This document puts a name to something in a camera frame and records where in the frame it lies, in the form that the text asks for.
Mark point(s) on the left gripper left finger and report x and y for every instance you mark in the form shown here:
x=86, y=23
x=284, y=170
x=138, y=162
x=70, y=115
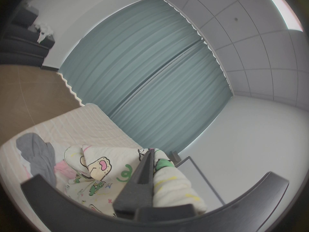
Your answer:
x=137, y=190

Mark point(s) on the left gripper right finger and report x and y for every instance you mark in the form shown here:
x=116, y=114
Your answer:
x=169, y=209

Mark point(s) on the white printed pyjama top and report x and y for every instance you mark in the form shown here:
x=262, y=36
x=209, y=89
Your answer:
x=173, y=185

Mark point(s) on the grey bedside table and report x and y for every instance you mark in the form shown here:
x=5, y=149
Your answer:
x=174, y=157

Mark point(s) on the pink garment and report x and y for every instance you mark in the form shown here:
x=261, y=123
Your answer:
x=64, y=170

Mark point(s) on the bed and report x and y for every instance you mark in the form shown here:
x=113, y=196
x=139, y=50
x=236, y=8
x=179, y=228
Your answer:
x=79, y=124

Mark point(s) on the light grey garment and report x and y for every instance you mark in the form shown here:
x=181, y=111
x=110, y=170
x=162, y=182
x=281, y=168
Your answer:
x=38, y=153

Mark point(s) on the white cloth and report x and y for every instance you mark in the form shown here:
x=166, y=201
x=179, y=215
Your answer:
x=45, y=30

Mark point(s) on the black padded sofa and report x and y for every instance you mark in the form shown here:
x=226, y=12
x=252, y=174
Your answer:
x=21, y=45

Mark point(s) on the ceiling light panel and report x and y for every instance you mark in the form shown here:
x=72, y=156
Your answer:
x=284, y=8

